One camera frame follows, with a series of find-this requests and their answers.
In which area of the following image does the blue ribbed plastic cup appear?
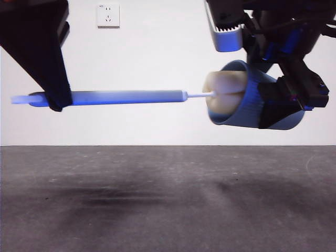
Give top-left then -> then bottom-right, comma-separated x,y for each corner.
206,59 -> 305,131

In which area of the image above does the grey-handled sponge cup brush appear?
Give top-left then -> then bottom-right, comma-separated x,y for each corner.
10,70 -> 249,119

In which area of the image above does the pale grey right camera box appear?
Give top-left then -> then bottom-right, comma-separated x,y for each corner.
204,0 -> 245,53

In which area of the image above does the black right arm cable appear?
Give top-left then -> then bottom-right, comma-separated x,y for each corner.
243,9 -> 266,35

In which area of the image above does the white wall socket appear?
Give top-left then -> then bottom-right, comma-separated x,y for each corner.
97,4 -> 121,29

